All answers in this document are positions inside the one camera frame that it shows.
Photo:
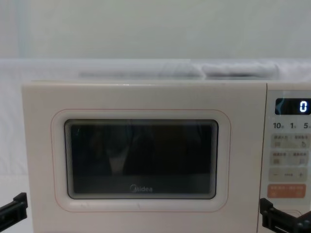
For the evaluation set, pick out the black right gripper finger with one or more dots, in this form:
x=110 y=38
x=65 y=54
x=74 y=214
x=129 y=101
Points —
x=267 y=213

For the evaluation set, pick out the cream microwave oven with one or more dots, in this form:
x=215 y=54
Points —
x=145 y=97

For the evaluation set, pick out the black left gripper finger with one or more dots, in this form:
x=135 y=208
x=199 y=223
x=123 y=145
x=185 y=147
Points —
x=20 y=205

